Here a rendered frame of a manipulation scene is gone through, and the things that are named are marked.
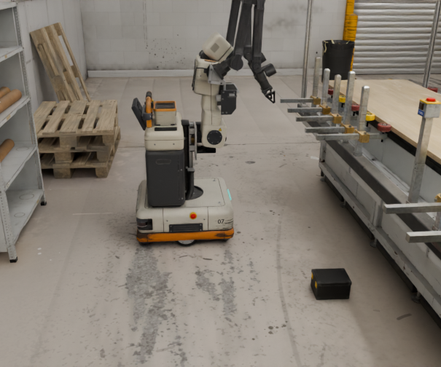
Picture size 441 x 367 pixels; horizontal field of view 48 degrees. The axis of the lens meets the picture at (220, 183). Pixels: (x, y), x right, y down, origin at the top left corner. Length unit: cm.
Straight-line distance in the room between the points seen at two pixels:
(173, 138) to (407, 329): 175
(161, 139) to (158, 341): 124
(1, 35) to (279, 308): 267
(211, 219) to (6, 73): 184
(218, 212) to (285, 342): 107
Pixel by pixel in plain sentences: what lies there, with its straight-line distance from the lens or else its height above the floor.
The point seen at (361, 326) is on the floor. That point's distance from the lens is 285.
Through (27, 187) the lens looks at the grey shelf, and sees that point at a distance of 422.
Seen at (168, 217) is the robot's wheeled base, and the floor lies 24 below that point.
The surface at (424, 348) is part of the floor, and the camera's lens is 281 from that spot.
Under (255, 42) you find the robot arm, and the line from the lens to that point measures 309.
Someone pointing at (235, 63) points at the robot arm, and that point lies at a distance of 306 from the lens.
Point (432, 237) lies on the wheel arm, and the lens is 197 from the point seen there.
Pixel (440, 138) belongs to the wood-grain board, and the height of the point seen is 90.
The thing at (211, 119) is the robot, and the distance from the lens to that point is 328.
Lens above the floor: 173
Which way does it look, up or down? 23 degrees down
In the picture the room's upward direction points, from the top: 1 degrees clockwise
